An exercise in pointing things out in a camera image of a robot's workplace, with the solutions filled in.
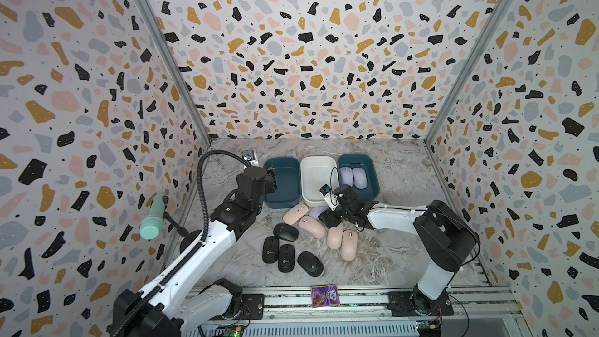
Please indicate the black mouse middle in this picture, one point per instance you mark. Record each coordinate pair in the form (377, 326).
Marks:
(286, 260)

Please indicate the black mouse far left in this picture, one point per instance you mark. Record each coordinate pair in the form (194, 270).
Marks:
(270, 250)

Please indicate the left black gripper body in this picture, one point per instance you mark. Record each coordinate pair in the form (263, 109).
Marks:
(271, 184)

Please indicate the purple mouse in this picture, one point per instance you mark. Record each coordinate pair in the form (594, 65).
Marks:
(346, 176)
(315, 212)
(360, 178)

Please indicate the mint green bottle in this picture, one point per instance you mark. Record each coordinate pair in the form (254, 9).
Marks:
(153, 223)

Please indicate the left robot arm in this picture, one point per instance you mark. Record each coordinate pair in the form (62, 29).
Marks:
(187, 271)

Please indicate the purple mouse front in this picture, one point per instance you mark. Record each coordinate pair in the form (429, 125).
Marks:
(360, 178)

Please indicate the pink mouse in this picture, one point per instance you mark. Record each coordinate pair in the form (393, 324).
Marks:
(295, 214)
(348, 249)
(313, 227)
(335, 237)

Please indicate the colourful small card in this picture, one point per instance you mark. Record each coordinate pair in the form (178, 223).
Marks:
(324, 296)

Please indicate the left teal storage box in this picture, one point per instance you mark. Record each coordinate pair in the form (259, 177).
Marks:
(288, 180)

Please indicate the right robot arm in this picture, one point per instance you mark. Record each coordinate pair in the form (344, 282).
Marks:
(447, 239)

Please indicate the white storage box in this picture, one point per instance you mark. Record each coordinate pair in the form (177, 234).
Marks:
(315, 172)

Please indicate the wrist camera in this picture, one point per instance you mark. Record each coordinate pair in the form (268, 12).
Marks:
(250, 158)
(329, 197)

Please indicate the black mouse right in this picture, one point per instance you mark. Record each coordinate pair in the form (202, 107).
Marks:
(310, 264)

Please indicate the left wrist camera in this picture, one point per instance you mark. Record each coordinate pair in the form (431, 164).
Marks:
(250, 158)

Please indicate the teal storage box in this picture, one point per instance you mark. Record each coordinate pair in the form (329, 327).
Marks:
(288, 180)
(365, 162)

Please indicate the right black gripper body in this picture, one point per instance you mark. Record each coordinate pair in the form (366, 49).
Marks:
(340, 215)

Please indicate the right teal storage box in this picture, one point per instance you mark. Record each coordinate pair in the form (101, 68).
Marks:
(365, 162)

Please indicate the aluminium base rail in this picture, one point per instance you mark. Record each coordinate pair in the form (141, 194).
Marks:
(367, 311)

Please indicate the black mouse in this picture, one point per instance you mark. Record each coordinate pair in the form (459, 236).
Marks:
(286, 232)
(270, 250)
(286, 260)
(310, 264)

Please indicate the black mouse upper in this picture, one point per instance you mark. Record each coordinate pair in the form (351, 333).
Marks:
(286, 232)

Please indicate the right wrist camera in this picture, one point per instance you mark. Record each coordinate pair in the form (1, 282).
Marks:
(329, 197)

